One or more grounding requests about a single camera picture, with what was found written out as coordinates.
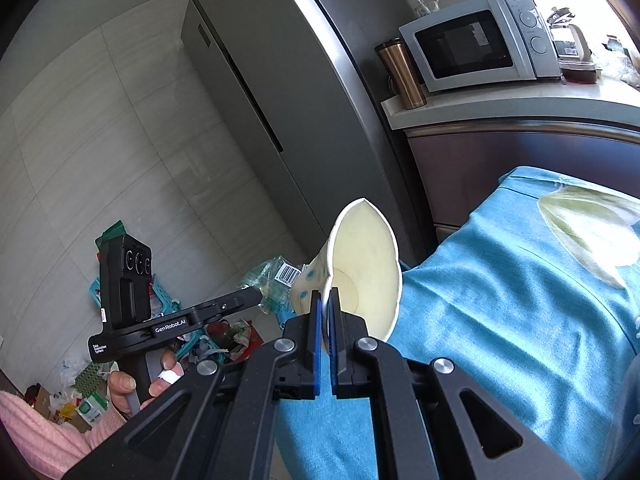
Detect person's left forearm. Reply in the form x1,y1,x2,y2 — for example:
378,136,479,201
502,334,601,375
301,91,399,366
0,390,126,480

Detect steel kitchen counter cabinet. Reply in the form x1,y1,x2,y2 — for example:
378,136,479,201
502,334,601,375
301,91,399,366
381,79,640,261

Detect blue leaf print cloth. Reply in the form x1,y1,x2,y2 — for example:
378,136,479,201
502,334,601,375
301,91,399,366
275,165,640,480

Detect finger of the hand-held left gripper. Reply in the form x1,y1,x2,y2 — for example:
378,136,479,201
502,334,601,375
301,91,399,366
190,285,264,322

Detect person's left hand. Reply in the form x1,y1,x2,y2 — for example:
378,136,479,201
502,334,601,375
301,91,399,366
107,349,186,418

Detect green white snack packet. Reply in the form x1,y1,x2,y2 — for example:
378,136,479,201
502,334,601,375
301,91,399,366
75,394,109,429

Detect white microwave oven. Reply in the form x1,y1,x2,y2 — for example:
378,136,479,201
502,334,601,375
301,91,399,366
398,0,562,93

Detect grey refrigerator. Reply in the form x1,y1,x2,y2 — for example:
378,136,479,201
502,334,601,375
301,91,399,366
180,0,436,273

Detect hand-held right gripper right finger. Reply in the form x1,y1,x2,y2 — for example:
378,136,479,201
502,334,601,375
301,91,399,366
327,287,586,480

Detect brown cardboard box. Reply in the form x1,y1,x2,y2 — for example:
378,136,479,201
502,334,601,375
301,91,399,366
29,384,52,422

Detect clear plastic wrapper barcode label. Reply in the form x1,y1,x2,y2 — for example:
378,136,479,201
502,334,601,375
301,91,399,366
240,256,311,316

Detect teal plastic basket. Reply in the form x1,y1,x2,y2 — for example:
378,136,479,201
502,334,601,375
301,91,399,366
89,272,228,363

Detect dark red container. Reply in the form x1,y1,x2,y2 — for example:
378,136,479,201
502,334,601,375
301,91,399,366
559,60,600,84

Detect glass kettle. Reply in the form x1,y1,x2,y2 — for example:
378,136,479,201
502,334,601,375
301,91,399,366
546,6,592,62

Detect green dotted tray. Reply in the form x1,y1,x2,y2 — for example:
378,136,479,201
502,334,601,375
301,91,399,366
74,361,109,392

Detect crumpled white plastic bag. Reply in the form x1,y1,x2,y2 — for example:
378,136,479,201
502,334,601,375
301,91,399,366
59,359,82,387

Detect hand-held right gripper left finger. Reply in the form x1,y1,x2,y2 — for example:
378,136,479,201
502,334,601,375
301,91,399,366
62,290,331,480

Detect copper steel tumbler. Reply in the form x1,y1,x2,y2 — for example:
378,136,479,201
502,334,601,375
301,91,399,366
374,39,428,111

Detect white paper cup blue dots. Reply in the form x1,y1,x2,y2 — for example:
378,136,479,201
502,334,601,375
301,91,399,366
291,198,403,356

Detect clear plastic bag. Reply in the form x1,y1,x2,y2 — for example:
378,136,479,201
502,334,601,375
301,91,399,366
597,34,640,86

